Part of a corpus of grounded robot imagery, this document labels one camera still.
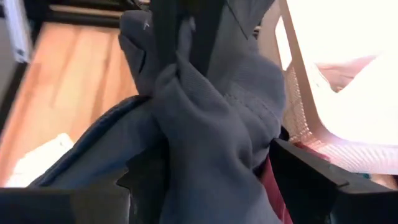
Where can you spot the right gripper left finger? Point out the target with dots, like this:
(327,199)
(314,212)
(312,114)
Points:
(149,186)

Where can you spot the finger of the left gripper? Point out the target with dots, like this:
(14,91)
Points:
(206,31)
(166,31)

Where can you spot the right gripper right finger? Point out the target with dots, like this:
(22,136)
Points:
(304,189)

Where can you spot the maroon garment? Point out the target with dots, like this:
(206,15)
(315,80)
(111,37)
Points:
(273,199)

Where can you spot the dark charcoal garment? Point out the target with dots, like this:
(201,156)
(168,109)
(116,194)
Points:
(202,124)

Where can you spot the plain white shirt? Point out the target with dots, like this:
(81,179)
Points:
(40,161)

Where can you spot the white perforated plastic bin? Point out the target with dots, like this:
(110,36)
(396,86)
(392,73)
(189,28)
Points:
(357,158)

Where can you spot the black aluminium table frame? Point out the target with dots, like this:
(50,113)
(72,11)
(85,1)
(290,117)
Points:
(77,21)

